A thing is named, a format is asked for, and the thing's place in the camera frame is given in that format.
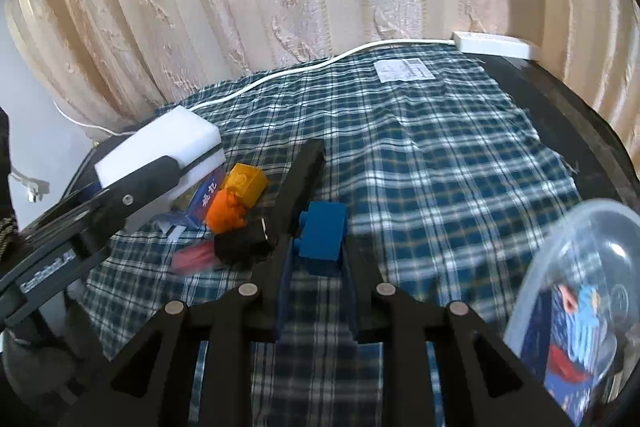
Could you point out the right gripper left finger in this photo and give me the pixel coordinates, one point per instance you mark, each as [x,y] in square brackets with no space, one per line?
[150,381]

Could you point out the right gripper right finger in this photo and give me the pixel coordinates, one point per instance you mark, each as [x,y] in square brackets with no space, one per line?
[434,355]

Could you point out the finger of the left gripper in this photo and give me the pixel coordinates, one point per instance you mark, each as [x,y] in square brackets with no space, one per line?
[140,186]

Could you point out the large white foam block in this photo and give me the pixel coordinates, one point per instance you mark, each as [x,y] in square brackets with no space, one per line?
[179,148]

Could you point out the blue toy brick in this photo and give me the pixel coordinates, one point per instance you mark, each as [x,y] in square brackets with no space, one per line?
[323,227]

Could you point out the blue white small box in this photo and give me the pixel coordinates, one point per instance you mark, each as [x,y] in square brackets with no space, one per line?
[188,211]

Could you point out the pink eraser block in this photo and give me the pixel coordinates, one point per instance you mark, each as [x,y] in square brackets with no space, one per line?
[195,259]

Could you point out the orange toy piece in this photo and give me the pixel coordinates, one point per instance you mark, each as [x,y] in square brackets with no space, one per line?
[226,213]

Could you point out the blue red comic packet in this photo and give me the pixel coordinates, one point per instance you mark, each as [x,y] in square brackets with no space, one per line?
[562,342]

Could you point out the clear plastic bowl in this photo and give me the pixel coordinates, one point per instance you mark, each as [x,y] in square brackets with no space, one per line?
[596,243]

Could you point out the yellow toy brick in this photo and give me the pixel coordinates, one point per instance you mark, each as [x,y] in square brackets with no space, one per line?
[247,183]

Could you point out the blue plaid cloth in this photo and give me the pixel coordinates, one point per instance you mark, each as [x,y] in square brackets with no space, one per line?
[445,180]

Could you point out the white paper label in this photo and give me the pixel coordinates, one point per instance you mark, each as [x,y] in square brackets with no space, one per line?
[403,70]

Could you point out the white power strip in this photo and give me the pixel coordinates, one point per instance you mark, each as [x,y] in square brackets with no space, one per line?
[471,42]

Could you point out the white wall plug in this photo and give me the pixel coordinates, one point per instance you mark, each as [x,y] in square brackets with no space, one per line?
[35,189]

